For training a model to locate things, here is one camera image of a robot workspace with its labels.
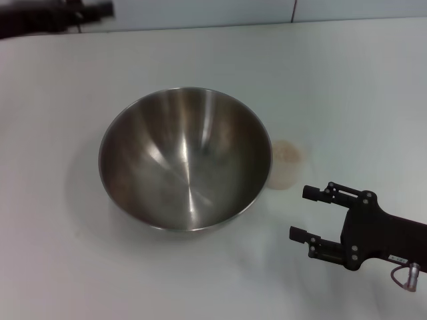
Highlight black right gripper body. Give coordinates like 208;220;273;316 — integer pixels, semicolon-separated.
340;190;427;271

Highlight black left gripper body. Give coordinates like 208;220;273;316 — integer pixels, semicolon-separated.
0;0;71;40

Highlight translucent plastic cup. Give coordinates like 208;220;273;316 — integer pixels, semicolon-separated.
269;139;306;191

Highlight white rice grains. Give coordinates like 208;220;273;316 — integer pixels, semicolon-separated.
272;140;301;163

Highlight stainless steel mixing bowl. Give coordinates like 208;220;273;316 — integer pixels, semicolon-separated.
97;86;274;233

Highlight right gripper cable with connector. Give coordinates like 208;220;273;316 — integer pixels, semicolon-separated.
390;262;422;293

